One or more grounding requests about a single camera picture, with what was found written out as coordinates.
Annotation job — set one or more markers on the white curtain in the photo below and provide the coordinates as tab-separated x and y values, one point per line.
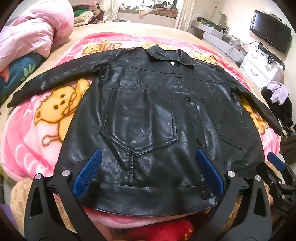
183	15
111	10

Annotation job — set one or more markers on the beige bed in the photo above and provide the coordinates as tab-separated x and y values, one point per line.
138	27

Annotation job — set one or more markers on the light purple garment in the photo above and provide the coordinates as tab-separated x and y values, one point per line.
278	91

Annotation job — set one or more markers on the clothes on window sill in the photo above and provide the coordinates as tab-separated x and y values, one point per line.
159	10

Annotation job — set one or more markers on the vanity mirror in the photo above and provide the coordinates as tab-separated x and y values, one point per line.
218	18

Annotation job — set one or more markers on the dark floral pillow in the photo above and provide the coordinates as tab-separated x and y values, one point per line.
16	69

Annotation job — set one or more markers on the red cloth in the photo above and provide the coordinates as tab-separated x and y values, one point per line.
157	229

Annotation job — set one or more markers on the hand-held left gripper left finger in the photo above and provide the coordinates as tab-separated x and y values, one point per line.
89	171

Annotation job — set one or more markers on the grey vanity desk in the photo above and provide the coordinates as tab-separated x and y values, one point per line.
217	39

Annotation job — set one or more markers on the black leather jacket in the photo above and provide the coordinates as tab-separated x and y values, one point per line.
150	115

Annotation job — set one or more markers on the pile of folded clothes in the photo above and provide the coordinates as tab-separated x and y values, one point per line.
89	12

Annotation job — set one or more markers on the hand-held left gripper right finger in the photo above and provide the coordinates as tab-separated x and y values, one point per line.
210	173

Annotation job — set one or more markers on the black television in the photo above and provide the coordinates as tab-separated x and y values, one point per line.
270	31

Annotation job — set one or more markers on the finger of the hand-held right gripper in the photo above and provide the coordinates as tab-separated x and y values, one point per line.
275	160

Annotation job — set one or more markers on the pink duvet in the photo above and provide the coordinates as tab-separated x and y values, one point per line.
34	34

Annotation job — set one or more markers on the black clothes heap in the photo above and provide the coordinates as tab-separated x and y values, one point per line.
285	111

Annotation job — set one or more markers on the pink printed blanket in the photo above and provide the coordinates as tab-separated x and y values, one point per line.
30	143

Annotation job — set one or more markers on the white drawer cabinet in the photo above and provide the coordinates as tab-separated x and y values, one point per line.
256	64

